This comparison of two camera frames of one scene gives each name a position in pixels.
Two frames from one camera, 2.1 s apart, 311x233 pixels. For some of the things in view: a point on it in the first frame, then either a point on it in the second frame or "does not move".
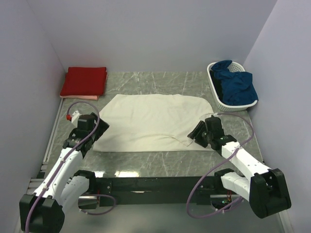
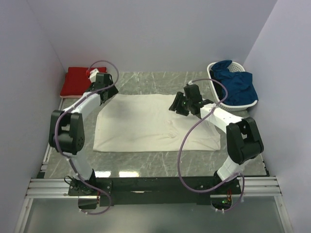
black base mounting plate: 157,189 does not move
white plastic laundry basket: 216,89 does not move
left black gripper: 102,126 to 112,91
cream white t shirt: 154,123 does not move
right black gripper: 199,127 to 176,105
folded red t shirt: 84,81 does not move
